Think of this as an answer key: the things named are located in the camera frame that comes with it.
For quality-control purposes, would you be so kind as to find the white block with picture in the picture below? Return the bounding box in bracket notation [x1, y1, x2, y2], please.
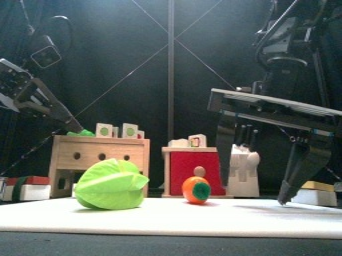
[187, 133, 209, 149]

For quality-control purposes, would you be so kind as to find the green toy leafy vegetable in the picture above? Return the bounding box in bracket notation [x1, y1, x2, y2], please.
[66, 128, 97, 138]

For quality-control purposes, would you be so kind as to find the yellow and white box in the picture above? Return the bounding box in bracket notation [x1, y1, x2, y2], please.
[290, 180, 340, 208]

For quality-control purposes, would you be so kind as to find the red wooden toy cabinet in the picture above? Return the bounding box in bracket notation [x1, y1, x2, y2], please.
[161, 146, 234, 199]

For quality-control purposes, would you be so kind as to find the small wooden egg peg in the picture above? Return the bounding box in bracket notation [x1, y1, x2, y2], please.
[193, 165, 207, 179]

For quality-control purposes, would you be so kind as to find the white toy piece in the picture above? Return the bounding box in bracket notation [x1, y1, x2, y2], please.
[167, 137, 191, 149]

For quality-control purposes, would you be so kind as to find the white block green circle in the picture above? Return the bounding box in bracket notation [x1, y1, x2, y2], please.
[95, 122, 115, 139]
[121, 122, 141, 140]

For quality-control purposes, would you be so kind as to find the wooden toy stove box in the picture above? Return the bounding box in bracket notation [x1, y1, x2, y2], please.
[48, 134, 153, 200]

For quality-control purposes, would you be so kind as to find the orange toy fruit green end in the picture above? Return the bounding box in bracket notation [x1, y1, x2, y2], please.
[181, 175, 213, 205]

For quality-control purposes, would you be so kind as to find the red and white box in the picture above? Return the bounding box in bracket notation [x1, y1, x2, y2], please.
[0, 175, 52, 203]

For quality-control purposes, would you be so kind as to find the white cutting board mat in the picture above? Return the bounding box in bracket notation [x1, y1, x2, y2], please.
[0, 196, 342, 240]

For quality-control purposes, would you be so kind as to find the green plush starfruit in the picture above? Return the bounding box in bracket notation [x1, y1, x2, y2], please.
[72, 157, 151, 211]

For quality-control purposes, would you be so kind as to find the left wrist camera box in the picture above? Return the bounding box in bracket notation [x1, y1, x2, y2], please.
[30, 44, 63, 70]

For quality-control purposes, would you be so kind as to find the vertical metal frame pole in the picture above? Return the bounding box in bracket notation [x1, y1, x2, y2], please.
[167, 0, 177, 142]

